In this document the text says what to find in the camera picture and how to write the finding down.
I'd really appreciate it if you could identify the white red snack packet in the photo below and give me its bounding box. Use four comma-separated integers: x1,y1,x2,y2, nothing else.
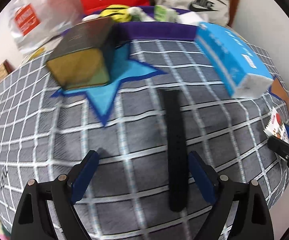
263,107,289,144

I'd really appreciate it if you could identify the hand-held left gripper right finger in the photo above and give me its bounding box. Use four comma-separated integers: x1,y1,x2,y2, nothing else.
188,151,275,240

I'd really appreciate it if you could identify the grey checked bedsheet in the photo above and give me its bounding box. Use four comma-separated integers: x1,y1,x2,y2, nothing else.
0,12,289,240

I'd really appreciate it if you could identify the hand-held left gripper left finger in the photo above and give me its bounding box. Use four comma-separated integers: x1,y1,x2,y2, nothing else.
11,150,100,240

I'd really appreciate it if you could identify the dark box with gold side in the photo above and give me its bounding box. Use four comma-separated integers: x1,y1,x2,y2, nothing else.
46,17,115,90

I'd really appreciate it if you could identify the brown wooden door frame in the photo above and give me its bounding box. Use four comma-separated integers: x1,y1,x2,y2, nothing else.
226,0,242,28

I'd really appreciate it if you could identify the white glove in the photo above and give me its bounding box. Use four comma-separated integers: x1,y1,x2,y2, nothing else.
131,7,155,22

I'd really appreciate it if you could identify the green tissue pack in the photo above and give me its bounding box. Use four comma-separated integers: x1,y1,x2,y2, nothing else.
154,5,178,23

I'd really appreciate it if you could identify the white plastic bag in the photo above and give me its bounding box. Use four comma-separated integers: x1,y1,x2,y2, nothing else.
8,0,85,55

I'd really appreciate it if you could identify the blue tissue pack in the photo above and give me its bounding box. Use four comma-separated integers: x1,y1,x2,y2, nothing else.
194,22,273,99

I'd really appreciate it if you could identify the purple bin of items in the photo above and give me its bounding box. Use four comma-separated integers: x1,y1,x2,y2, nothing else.
82,5,203,50

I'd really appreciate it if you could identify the black strap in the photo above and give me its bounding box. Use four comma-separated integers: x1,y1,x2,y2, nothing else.
159,89,188,212

